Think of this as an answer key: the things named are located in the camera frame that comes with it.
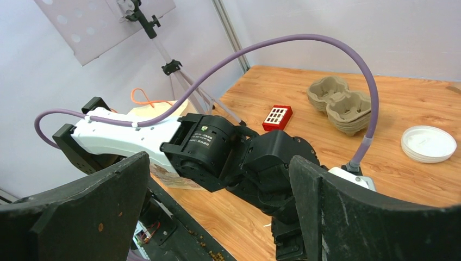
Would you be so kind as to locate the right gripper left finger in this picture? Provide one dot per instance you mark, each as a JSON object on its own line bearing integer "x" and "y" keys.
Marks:
{"x": 92, "y": 218}

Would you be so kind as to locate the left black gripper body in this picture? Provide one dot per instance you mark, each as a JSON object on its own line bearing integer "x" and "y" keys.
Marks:
{"x": 287, "y": 236}

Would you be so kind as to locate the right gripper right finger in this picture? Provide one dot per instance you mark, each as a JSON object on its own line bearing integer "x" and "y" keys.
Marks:
{"x": 344, "y": 221}

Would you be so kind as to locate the white paper bakery bag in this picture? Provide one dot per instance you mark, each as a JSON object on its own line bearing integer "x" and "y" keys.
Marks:
{"x": 164, "y": 137}

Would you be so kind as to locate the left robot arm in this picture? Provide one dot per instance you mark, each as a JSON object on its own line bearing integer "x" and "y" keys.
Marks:
{"x": 208, "y": 150}

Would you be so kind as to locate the red toy block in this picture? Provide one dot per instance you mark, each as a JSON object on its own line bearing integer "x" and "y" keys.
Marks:
{"x": 277, "y": 118}

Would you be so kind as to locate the cardboard cup carrier tray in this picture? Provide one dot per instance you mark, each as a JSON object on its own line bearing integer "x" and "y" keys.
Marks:
{"x": 347, "y": 110}

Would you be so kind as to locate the stack of white lids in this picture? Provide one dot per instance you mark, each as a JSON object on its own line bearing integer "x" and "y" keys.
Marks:
{"x": 427, "y": 144}

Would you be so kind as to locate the perforated white panel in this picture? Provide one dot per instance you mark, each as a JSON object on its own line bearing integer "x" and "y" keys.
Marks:
{"x": 91, "y": 28}

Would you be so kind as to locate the tripod stand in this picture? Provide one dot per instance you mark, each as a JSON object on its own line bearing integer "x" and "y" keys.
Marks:
{"x": 203, "y": 102}

